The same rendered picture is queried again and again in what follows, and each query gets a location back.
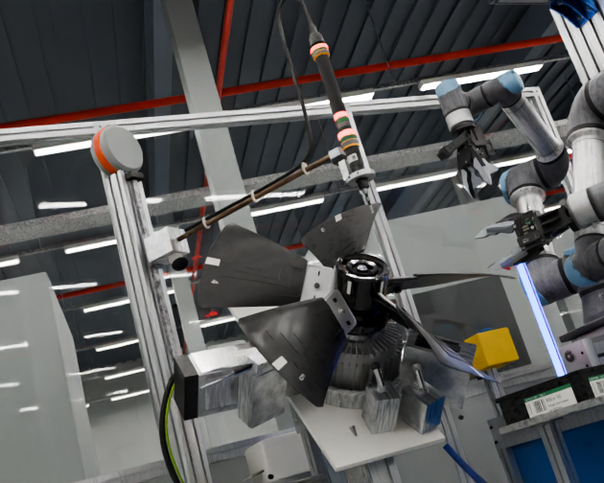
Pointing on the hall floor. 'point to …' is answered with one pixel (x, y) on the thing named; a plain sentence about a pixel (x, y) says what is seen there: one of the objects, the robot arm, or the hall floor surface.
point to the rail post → (510, 465)
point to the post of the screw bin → (558, 453)
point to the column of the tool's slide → (194, 465)
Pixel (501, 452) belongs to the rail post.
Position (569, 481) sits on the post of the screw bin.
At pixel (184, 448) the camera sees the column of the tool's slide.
